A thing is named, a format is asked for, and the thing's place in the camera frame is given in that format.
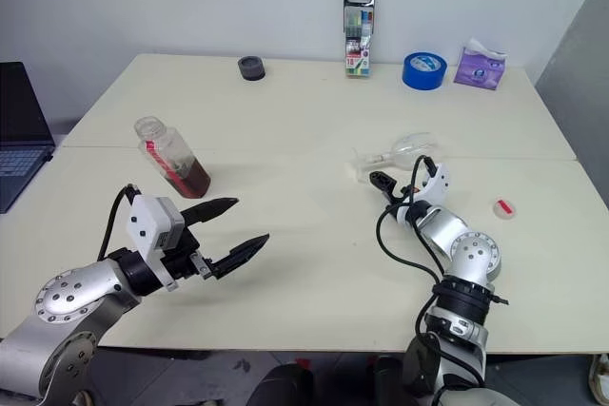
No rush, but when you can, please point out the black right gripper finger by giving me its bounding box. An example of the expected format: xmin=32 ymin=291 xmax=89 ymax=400
xmin=369 ymin=168 xmax=399 ymax=194

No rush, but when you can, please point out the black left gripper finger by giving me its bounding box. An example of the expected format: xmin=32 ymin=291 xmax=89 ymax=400
xmin=211 ymin=233 xmax=271 ymax=280
xmin=179 ymin=196 xmax=239 ymax=227

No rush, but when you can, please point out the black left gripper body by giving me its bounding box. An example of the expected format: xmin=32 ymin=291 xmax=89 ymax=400
xmin=159 ymin=228 xmax=216 ymax=281

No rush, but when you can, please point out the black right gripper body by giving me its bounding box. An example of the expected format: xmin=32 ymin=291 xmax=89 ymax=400
xmin=386 ymin=185 xmax=417 ymax=210

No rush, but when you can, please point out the plastic bottle with red liquid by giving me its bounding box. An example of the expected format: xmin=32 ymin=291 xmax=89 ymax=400
xmin=133 ymin=115 xmax=212 ymax=199

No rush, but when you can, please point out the clear wine glass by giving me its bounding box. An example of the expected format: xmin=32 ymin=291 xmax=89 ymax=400
xmin=345 ymin=131 xmax=437 ymax=180

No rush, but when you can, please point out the blue tape roll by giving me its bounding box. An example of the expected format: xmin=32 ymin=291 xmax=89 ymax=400
xmin=402 ymin=50 xmax=447 ymax=91

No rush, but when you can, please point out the clear bottle lid red stripe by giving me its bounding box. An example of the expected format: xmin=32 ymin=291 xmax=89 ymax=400
xmin=491 ymin=196 xmax=518 ymax=220

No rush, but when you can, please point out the marker pen set case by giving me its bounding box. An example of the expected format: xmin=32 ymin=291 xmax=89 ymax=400
xmin=342 ymin=0 xmax=377 ymax=79

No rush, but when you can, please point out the dark rounded shape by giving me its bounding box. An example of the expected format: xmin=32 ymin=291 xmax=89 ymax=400
xmin=246 ymin=362 xmax=315 ymax=406

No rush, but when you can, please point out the purple tissue pack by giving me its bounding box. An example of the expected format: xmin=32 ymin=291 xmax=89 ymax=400
xmin=452 ymin=37 xmax=508 ymax=91

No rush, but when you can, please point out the black round container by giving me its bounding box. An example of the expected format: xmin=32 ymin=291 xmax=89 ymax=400
xmin=237 ymin=55 xmax=266 ymax=82

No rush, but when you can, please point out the dark laptop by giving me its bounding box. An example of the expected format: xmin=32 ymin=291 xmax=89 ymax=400
xmin=0 ymin=61 xmax=57 ymax=215

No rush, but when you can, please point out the grey partition panel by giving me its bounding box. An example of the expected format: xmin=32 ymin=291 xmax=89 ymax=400
xmin=533 ymin=0 xmax=609 ymax=210

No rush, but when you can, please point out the white shoe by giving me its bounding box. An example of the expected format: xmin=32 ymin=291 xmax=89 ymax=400
xmin=588 ymin=353 xmax=609 ymax=396

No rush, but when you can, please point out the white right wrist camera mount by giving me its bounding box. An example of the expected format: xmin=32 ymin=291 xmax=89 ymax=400
xmin=409 ymin=162 xmax=451 ymax=210

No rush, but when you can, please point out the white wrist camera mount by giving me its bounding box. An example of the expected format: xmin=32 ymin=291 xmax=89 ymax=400
xmin=125 ymin=193 xmax=186 ymax=293
xmin=409 ymin=162 xmax=451 ymax=210

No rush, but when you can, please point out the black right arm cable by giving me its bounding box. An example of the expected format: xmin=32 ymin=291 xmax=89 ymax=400
xmin=375 ymin=154 xmax=448 ymax=345

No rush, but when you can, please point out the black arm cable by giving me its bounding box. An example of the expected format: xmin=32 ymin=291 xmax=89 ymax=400
xmin=97 ymin=183 xmax=142 ymax=260
xmin=375 ymin=154 xmax=448 ymax=345

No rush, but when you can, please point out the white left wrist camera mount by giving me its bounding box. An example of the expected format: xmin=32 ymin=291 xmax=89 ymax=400
xmin=125 ymin=193 xmax=186 ymax=293

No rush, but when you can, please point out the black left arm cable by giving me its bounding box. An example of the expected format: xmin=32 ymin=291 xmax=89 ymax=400
xmin=97 ymin=183 xmax=142 ymax=260

